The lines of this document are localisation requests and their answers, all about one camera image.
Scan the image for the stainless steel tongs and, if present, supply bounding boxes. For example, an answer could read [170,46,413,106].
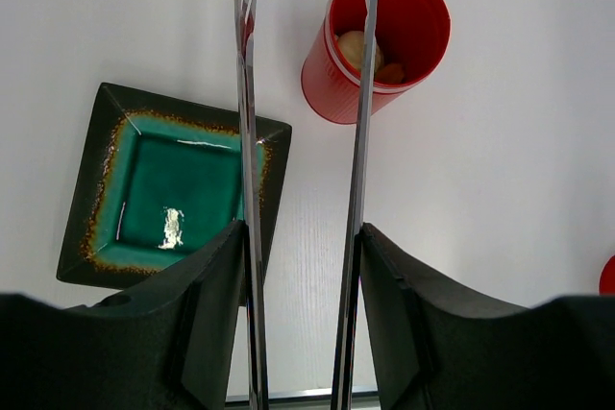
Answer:
[234,0,378,409]

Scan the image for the white food piece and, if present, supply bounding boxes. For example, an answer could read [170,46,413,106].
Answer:
[335,31,364,71]

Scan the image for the orange fried food piece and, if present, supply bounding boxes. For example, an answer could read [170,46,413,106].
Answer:
[375,62,406,85]

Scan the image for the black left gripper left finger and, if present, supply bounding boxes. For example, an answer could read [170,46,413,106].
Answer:
[1,221,244,409]

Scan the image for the black green square plate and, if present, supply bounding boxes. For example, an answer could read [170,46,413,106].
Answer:
[55,82,293,306]

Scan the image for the red lid with metal handle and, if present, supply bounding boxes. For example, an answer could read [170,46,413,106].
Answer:
[599,256,615,296]

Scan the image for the aluminium mounting rail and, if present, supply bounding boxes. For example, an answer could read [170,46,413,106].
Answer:
[225,386,381,409]

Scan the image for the red cylindrical canister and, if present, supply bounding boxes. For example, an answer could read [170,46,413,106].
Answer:
[301,0,451,125]

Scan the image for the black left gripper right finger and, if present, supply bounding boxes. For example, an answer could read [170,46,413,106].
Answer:
[360,224,614,409]

